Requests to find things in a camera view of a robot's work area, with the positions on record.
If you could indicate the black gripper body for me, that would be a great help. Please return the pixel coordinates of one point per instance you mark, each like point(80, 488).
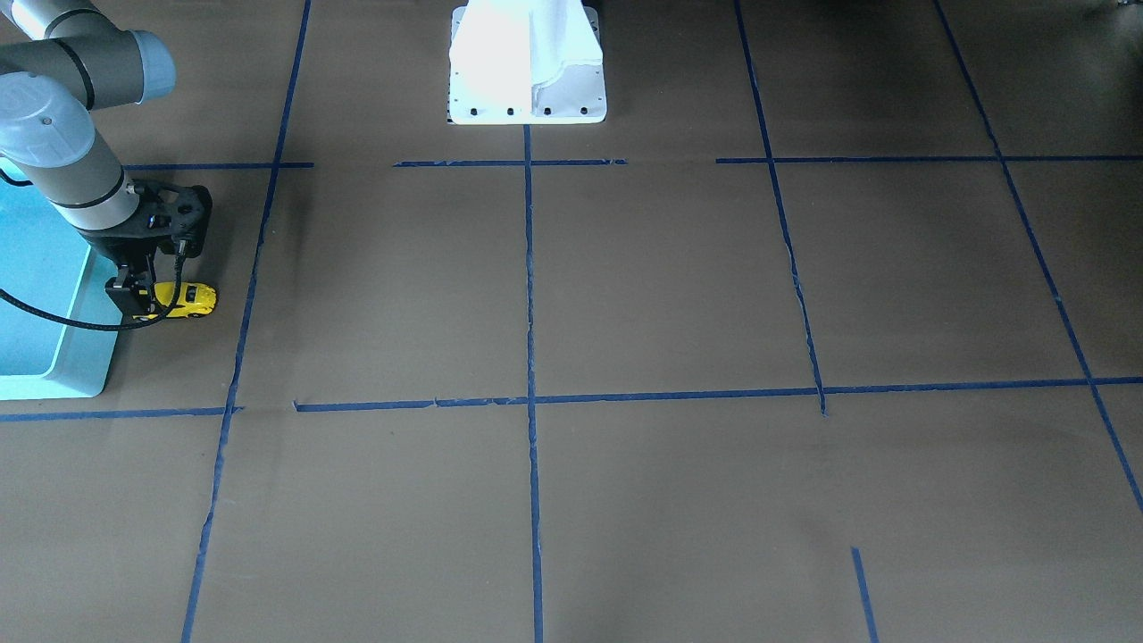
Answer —
point(116, 246)

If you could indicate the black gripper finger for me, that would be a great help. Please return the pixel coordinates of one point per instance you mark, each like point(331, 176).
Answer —
point(132, 290)

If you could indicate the yellow beetle toy car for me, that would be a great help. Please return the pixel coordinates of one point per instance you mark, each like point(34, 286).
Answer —
point(194, 300)

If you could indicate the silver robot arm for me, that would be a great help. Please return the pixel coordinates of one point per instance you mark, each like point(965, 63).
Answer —
point(75, 60)

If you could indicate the turquoise plastic bin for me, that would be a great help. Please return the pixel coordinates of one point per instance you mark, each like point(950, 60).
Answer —
point(46, 263)

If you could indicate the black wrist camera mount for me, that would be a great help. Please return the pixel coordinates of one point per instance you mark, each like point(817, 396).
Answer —
point(175, 218)

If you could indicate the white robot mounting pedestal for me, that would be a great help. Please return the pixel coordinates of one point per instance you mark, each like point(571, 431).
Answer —
point(522, 62)

